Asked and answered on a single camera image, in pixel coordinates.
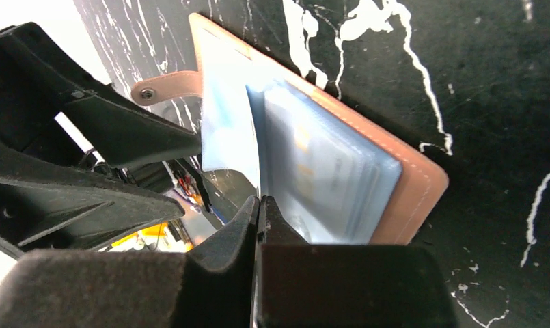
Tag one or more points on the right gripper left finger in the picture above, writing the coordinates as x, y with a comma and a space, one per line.
209, 286

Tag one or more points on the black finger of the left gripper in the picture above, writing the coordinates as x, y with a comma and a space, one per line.
38, 80

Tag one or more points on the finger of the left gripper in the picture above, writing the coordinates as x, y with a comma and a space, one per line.
44, 205

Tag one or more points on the brown leather card holder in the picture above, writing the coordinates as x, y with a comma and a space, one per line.
336, 176

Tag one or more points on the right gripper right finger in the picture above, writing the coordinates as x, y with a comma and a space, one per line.
312, 285

